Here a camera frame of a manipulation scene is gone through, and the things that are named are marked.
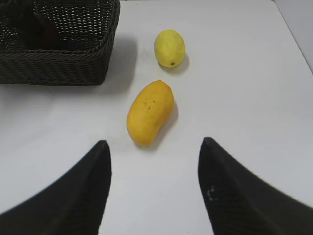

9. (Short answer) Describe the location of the yellow lemon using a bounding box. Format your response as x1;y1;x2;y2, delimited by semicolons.
154;29;186;68

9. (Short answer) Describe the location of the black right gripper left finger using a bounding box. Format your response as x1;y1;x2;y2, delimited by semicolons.
0;140;112;235

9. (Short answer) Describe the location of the black woven basket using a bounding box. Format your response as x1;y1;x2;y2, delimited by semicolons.
0;0;120;86

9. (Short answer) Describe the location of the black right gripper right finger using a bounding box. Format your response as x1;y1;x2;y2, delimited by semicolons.
198;137;313;235

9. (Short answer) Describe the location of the orange yellow mango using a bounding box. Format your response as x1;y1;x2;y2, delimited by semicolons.
127;80;174;146

